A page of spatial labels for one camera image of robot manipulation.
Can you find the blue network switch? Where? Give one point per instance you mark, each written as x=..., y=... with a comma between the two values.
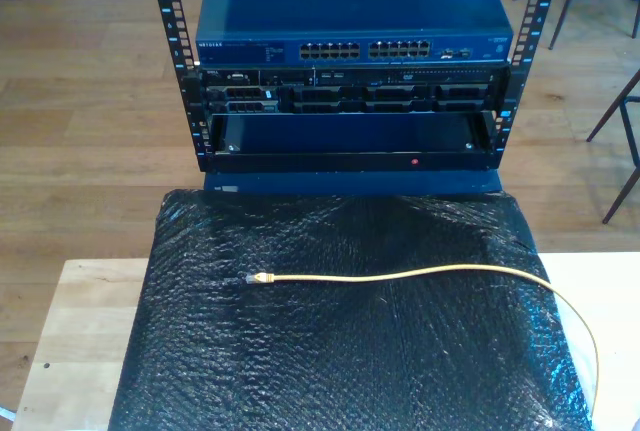
x=350, y=1

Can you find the black bubble mat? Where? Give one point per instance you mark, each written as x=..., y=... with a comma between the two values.
x=300, y=351

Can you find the black rack server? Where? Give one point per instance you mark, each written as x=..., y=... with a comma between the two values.
x=350, y=96

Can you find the black perforated rack post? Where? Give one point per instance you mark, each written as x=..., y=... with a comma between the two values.
x=537, y=1
x=172, y=26

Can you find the blue rack base plate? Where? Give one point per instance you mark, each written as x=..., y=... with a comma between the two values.
x=350, y=183

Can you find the slant-legged chair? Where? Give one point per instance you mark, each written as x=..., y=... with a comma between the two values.
x=631, y=131

